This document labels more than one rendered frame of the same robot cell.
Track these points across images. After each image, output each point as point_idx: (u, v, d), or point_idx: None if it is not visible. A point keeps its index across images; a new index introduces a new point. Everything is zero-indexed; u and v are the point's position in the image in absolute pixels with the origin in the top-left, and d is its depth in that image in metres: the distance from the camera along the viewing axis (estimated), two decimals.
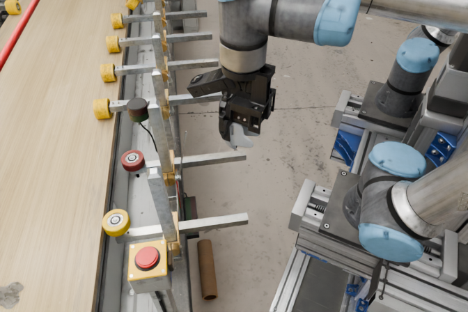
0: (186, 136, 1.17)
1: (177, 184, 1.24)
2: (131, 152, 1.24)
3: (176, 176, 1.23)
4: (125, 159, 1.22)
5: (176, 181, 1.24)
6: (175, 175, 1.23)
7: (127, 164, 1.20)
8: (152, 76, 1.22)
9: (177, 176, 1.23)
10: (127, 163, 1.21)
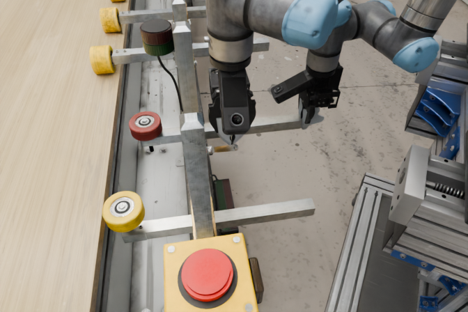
0: (235, 150, 0.72)
1: None
2: (143, 114, 0.88)
3: (207, 151, 0.87)
4: (134, 122, 0.86)
5: (206, 152, 0.89)
6: (205, 150, 0.86)
7: (138, 130, 0.84)
8: (173, 5, 0.86)
9: (209, 153, 0.87)
10: (137, 128, 0.85)
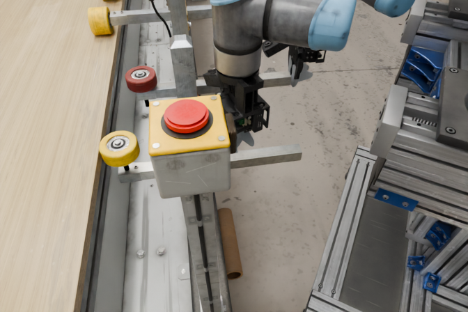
0: None
1: None
2: (139, 68, 0.92)
3: None
4: (131, 75, 0.90)
5: None
6: None
7: (134, 81, 0.88)
8: None
9: None
10: (133, 79, 0.89)
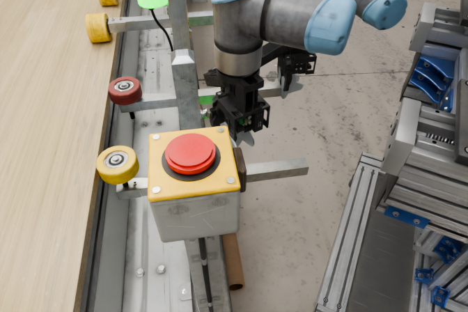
0: None
1: (201, 113, 0.90)
2: (123, 79, 0.88)
3: (203, 115, 0.87)
4: (113, 86, 0.86)
5: (201, 114, 0.89)
6: (200, 113, 0.87)
7: (117, 93, 0.84)
8: None
9: (204, 117, 0.87)
10: (116, 92, 0.85)
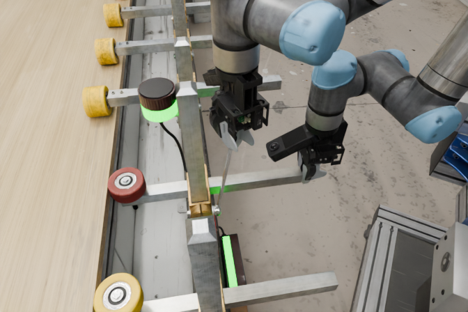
0: None
1: (214, 220, 0.78)
2: (125, 171, 0.78)
3: (214, 207, 0.77)
4: (114, 182, 0.76)
5: (214, 216, 0.78)
6: (212, 205, 0.77)
7: (118, 193, 0.74)
8: (176, 47, 0.77)
9: (216, 208, 0.77)
10: (117, 190, 0.74)
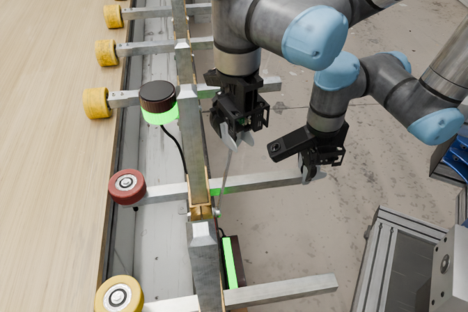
0: None
1: (214, 221, 0.78)
2: (125, 173, 0.78)
3: (214, 209, 0.77)
4: (115, 184, 0.76)
5: (214, 217, 0.78)
6: (212, 207, 0.78)
7: (118, 195, 0.74)
8: (177, 49, 0.77)
9: (216, 209, 0.77)
10: (118, 191, 0.74)
